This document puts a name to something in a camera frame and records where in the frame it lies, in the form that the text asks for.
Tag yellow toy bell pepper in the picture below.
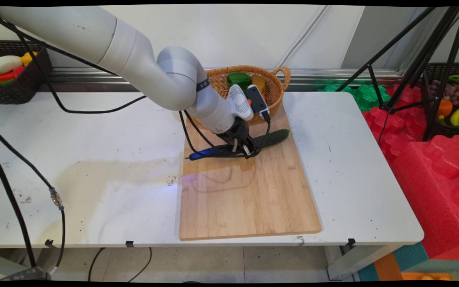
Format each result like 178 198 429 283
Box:
252 76 267 95

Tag bamboo cutting board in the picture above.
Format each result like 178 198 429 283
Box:
179 103 322 241

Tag small yellow toy vegetable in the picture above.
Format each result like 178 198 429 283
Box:
21 51 38 67

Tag orange toy fruit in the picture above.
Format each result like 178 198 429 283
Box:
437 98 453 118

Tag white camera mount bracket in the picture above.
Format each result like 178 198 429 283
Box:
228 84 255 121

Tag black cable with metal connector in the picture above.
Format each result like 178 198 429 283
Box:
0 119 66 276

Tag long black arm cable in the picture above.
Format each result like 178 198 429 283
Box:
0 18 147 115

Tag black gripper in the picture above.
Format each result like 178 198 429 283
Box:
218 118 255 159

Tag white table leg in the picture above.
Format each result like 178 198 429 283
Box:
325 244 398 281

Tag green foam mat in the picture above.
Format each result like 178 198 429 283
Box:
318 83 392 112

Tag black camera cable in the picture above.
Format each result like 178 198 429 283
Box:
178 110 272 161

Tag blue orange foam mat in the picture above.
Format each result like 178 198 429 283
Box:
356 242 459 282

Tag large red foam mat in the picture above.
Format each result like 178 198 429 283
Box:
390 135 459 260

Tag grey black base device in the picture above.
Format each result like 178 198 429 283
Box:
0 266 51 282

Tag thin black floor cable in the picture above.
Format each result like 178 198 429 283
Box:
88 247 153 283

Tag thin black tripod cable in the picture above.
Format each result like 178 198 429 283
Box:
378 108 392 145

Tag dark green toy cucumber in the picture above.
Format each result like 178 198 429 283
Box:
213 128 290 157

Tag black tripod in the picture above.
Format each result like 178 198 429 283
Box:
335 6 459 142

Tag round wicker basket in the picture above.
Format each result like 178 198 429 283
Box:
204 65 291 125

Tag small red foam mat stack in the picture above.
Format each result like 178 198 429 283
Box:
362 85 428 163

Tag aluminium wall rail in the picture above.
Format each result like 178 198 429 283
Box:
49 67 406 93

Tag green toy bell pepper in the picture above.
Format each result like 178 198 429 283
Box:
226 72 252 90

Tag white toy eggplant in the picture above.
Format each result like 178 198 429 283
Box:
0 55 23 75

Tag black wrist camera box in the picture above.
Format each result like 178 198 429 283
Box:
244 85 271 122

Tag red toy chili pepper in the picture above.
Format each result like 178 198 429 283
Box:
0 66 26 83

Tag thick black cable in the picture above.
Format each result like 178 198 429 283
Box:
0 141 37 268

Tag black woven basket with vegetables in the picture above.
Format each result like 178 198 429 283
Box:
0 40 53 106

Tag purple toy grapes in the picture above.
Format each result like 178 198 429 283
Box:
430 80 459 107

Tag black woven basket with fruit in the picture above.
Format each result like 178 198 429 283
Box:
422 62 459 140

